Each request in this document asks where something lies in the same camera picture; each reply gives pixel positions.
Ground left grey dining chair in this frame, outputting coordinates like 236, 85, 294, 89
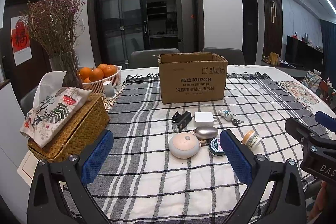
129, 48, 180, 69

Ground green round tin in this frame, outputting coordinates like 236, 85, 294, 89
208, 138, 225, 157

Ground floral tissue cover cloth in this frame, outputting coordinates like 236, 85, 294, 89
20, 71, 92, 148

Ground black power adapter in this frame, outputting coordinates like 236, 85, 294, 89
171, 111, 191, 133

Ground red fu poster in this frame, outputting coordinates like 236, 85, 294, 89
11, 15, 32, 67

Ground woven wicker tissue box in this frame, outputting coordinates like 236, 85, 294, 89
27, 94, 109, 162

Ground right grey dining chair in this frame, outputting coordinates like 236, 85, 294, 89
202, 47, 245, 65

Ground white jar orange lid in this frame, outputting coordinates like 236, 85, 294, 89
242, 130, 262, 151

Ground astronaut figurine keychain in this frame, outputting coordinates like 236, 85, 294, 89
218, 109, 244, 126

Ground dried purple flowers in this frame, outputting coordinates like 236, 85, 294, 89
21, 0, 85, 58

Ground white paper card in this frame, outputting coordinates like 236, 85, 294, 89
17, 151, 38, 186

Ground plaid grey white tablecloth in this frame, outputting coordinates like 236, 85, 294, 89
61, 72, 332, 224

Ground black tv cabinet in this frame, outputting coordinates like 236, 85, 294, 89
285, 36, 323, 71

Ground white basket of oranges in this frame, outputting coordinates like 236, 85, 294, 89
79, 64, 122, 94

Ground brown cardboard box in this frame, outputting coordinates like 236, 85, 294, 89
158, 52, 228, 104

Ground glass vase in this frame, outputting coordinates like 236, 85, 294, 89
50, 50, 83, 88

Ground grey dining chair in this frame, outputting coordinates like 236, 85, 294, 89
129, 48, 180, 69
202, 47, 245, 65

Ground pink round hand warmer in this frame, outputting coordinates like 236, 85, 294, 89
169, 133, 201, 159

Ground floral patterned mat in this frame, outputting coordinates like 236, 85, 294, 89
277, 81, 319, 111

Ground person's right hand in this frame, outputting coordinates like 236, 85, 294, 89
307, 181, 335, 223

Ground black glass sliding door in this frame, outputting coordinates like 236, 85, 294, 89
87, 0, 205, 68

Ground white square charger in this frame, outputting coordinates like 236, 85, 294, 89
194, 111, 214, 127

